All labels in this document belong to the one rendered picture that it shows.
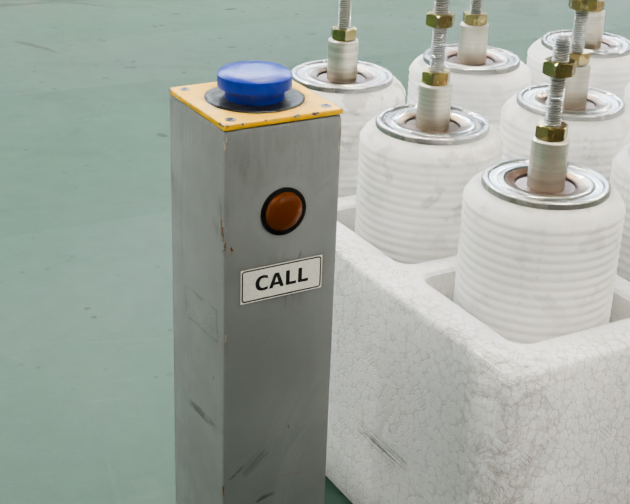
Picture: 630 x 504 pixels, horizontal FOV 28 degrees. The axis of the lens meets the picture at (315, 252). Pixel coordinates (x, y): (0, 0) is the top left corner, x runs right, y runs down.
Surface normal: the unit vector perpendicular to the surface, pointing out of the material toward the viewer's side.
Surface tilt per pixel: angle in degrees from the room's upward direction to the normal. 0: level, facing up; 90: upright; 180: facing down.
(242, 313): 90
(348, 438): 90
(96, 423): 0
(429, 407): 90
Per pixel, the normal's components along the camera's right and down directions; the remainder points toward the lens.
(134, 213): 0.04, -0.91
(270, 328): 0.49, 0.38
